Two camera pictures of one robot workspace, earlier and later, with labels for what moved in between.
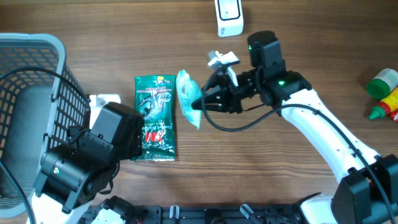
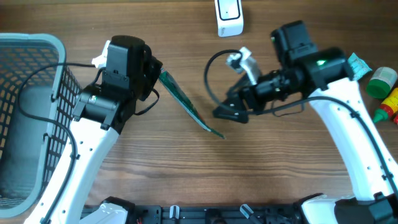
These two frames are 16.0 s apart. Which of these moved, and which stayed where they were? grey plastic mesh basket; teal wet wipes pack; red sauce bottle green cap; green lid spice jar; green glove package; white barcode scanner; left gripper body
Moved: green glove package; teal wet wipes pack; left gripper body; red sauce bottle green cap
Stayed: white barcode scanner; green lid spice jar; grey plastic mesh basket
